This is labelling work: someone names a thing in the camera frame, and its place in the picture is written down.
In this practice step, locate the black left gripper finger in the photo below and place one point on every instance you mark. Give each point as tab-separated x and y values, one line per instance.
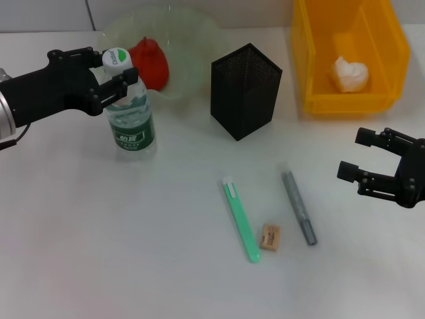
79	54
116	86

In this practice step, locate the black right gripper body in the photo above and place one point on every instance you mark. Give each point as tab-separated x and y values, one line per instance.
413	176

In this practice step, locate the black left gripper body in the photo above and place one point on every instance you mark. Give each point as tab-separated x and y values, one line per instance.
50	89

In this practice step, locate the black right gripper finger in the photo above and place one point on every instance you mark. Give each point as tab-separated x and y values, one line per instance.
365	176
382	138

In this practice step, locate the red-orange fruit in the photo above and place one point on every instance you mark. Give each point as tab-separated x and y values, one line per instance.
154	66

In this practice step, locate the clear water bottle green label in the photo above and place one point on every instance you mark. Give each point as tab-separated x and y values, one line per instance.
133	133

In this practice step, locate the white paper ball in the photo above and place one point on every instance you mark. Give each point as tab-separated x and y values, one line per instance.
350	74

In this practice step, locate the grey marker pen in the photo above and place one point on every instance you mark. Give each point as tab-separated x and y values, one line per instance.
299	206

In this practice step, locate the tan eraser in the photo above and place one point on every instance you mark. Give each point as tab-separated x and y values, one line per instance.
270	238

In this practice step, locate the green retractable pen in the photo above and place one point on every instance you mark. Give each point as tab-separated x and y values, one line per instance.
240	219

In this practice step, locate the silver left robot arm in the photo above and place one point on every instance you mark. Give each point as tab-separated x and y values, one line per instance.
5	109

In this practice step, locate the translucent green fruit plate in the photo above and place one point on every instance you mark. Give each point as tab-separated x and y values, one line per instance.
192	50

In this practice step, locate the black mesh pen holder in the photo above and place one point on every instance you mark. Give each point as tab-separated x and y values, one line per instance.
244	93

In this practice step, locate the yellow plastic bin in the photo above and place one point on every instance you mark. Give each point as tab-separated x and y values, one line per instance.
348	33

